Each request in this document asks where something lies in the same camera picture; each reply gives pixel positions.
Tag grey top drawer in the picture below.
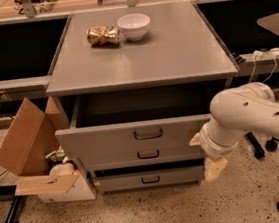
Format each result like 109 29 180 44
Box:
56 83 210 159

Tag grey drawer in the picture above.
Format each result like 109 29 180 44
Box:
56 83 210 159
93 159 204 193
82 146 205 171

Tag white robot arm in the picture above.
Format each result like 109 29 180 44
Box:
189 82 279 182

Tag grey metal drawer cabinet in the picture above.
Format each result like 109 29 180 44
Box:
37 0 252 201

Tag grey bottom drawer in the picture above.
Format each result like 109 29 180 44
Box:
93 159 204 193

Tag grey middle drawer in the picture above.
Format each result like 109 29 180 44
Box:
82 146 205 171

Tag white ceramic bowl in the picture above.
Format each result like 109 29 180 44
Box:
117 13 150 41

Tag trash items in box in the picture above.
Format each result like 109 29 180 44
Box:
45 147 80 176

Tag crumpled gold snack bag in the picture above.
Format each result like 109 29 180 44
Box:
86 26 120 46

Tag brown cardboard box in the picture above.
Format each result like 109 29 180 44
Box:
0 98 96 203

